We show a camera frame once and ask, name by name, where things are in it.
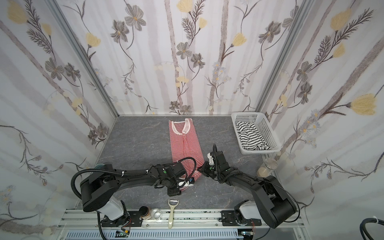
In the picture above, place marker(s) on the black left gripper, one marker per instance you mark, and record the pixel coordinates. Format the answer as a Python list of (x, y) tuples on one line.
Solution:
[(182, 179)]

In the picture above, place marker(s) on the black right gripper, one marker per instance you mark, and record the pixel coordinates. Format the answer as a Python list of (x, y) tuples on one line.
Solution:
[(208, 169)]

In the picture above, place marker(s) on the red white striped tank top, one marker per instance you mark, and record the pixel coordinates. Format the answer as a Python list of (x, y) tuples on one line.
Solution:
[(185, 144)]

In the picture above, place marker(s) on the black white striped tank top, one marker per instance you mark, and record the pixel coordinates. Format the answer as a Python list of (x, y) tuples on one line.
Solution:
[(250, 137)]

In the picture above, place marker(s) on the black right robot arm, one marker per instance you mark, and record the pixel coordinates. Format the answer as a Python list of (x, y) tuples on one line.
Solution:
[(274, 204)]

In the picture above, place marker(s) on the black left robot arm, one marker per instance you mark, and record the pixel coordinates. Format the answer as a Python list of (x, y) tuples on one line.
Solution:
[(96, 188)]

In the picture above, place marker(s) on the clear glass cup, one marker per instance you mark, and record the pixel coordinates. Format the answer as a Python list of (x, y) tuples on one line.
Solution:
[(156, 214)]

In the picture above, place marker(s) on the clear glass jar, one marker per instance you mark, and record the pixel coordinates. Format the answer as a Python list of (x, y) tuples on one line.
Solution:
[(266, 169)]

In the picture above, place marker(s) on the teal ceramic cup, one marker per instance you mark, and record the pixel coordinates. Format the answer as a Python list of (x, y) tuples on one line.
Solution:
[(99, 166)]

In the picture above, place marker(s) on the white plastic laundry basket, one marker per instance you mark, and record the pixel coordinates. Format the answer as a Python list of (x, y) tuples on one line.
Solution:
[(263, 125)]

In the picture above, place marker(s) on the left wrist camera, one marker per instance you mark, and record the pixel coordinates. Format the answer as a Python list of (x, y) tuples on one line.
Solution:
[(184, 179)]

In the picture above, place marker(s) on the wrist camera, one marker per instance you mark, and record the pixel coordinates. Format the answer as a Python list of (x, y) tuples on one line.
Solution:
[(218, 159), (184, 179)]

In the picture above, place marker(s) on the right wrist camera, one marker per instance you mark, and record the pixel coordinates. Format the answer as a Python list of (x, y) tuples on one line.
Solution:
[(218, 159)]

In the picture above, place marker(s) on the cream handled peeler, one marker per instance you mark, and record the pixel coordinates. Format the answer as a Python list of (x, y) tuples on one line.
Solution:
[(172, 204)]

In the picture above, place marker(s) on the white slotted cable duct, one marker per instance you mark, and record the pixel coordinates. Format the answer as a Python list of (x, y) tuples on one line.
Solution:
[(188, 234)]

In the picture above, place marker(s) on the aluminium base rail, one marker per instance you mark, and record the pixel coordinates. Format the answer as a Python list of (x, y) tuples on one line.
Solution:
[(77, 225)]

